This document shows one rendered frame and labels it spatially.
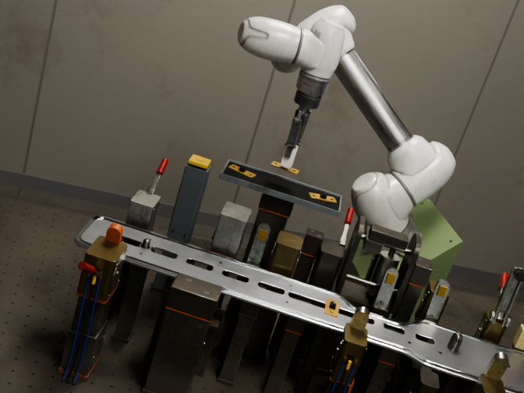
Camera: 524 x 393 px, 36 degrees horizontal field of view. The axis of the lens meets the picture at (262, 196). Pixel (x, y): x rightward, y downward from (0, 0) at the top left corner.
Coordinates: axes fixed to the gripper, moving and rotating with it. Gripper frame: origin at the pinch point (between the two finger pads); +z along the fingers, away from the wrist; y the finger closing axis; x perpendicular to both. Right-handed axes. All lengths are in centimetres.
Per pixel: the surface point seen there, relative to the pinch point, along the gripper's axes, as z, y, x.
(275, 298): 25.6, 37.3, 14.5
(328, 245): 17.7, 10.4, 20.8
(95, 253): 20, 62, -27
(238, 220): 14.8, 23.9, -4.1
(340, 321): 26, 36, 32
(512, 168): 48, -265, 88
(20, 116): 85, -148, -173
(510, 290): 11, 8, 72
